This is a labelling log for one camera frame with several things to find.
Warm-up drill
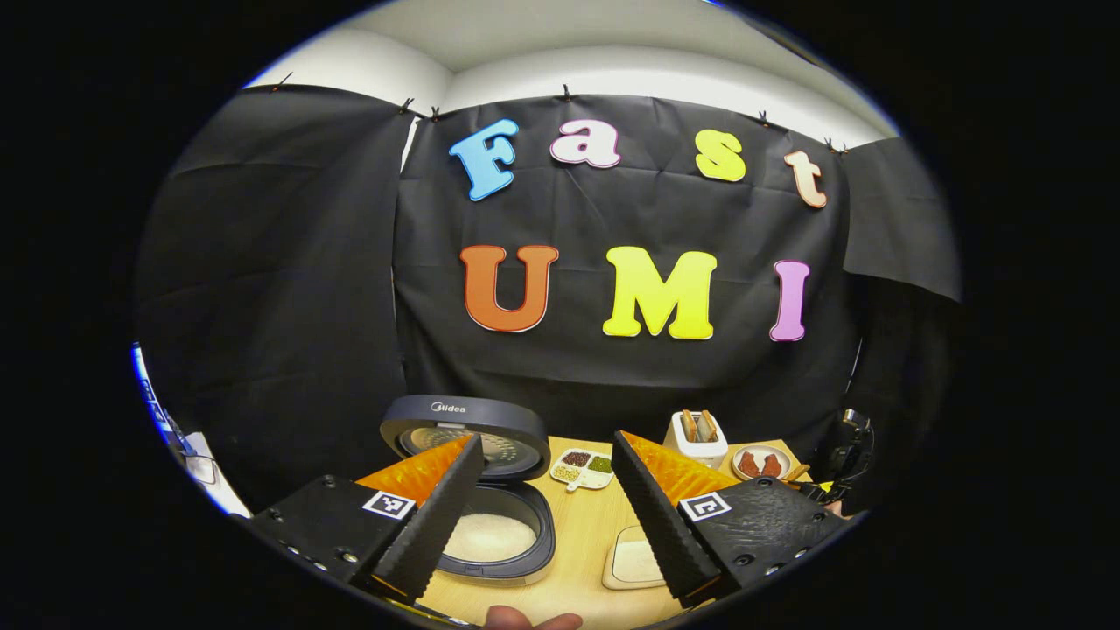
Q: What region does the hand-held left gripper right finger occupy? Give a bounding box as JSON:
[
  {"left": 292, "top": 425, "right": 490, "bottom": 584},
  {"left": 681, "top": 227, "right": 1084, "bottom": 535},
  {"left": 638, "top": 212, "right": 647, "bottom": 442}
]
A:
[{"left": 610, "top": 430, "right": 849, "bottom": 610}]

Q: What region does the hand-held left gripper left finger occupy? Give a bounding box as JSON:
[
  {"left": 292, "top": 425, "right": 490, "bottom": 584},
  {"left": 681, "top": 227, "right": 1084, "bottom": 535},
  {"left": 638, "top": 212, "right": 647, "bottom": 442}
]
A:
[{"left": 248, "top": 433, "right": 486, "bottom": 606}]

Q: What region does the clear container of rice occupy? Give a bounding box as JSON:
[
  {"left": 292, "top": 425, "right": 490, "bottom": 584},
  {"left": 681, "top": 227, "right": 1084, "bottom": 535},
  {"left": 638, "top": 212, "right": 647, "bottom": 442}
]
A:
[{"left": 601, "top": 524, "right": 671, "bottom": 592}]

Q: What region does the dark grey rice cooker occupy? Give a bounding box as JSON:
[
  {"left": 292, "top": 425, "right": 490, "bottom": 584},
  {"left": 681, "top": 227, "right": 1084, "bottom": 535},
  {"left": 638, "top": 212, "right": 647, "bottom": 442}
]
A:
[{"left": 378, "top": 394, "right": 558, "bottom": 588}]

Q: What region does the white toaster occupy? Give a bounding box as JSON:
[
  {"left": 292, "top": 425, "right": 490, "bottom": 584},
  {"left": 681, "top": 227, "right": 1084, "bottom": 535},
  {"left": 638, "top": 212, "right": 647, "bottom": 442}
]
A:
[{"left": 661, "top": 409, "right": 730, "bottom": 470}]

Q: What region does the white divided seasoning dish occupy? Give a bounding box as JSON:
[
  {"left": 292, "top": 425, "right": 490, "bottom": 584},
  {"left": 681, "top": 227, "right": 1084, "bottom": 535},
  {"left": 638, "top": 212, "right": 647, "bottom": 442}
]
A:
[{"left": 549, "top": 448, "right": 616, "bottom": 494}]

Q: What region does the white plate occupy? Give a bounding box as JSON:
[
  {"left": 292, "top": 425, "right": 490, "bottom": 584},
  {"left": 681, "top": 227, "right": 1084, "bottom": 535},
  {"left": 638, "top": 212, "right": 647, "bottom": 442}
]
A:
[{"left": 731, "top": 444, "right": 794, "bottom": 483}]

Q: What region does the black backdrop cloth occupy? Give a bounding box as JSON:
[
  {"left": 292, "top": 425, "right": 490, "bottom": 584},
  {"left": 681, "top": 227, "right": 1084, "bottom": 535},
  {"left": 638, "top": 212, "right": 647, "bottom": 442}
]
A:
[{"left": 136, "top": 83, "right": 963, "bottom": 513}]

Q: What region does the white side table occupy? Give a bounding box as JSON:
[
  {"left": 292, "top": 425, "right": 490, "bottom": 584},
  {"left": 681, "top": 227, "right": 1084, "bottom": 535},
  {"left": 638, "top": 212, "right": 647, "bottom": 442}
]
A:
[{"left": 175, "top": 430, "right": 256, "bottom": 520}]

